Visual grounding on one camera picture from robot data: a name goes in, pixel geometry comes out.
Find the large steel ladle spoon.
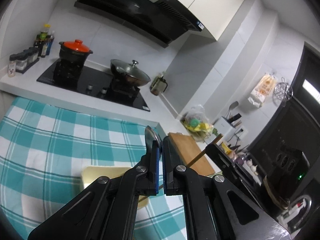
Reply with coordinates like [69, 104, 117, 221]
[144, 126, 162, 154]

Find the wooden chopstick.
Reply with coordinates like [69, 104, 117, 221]
[139, 134, 223, 202]

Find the wooden cutting board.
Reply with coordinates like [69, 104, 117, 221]
[168, 133, 215, 176]

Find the plastic bag with colourful items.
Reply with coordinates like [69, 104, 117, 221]
[181, 105, 218, 141]

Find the purple glass jar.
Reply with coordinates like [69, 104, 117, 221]
[235, 153, 248, 166]

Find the yellow snack packet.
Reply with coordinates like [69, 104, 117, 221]
[220, 141, 234, 155]

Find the white knife utensil holder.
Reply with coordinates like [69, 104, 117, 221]
[213, 101, 242, 139]

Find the cream plastic utensil container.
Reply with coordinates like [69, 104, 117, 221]
[80, 165, 149, 210]

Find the black wok with glass lid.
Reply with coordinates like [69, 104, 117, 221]
[111, 59, 151, 87]

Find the hanging steel steamer rack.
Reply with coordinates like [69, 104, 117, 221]
[273, 77, 293, 107]

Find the orange white hanging food bag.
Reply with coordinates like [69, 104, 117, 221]
[247, 73, 277, 108]

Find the black glass gas stove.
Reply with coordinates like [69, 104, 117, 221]
[37, 60, 150, 112]

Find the teal white checkered tablecloth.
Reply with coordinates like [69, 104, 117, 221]
[0, 96, 188, 240]

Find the black clay pot orange lid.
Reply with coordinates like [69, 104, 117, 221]
[59, 39, 93, 66]

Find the black range hood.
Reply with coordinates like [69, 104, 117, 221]
[74, 0, 204, 48]

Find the dark soy sauce bottle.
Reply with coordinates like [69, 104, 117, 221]
[40, 38, 49, 58]

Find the blue label sauce bottle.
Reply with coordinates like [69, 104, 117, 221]
[46, 31, 55, 56]

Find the spice jar rack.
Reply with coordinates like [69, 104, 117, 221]
[16, 47, 39, 74]

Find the green cap sauce bottle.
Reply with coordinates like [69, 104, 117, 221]
[39, 23, 51, 47]

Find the white spice shaker jar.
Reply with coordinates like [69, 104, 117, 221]
[8, 54, 17, 77]

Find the glass teapot with dark handle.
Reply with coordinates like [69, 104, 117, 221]
[150, 72, 168, 96]

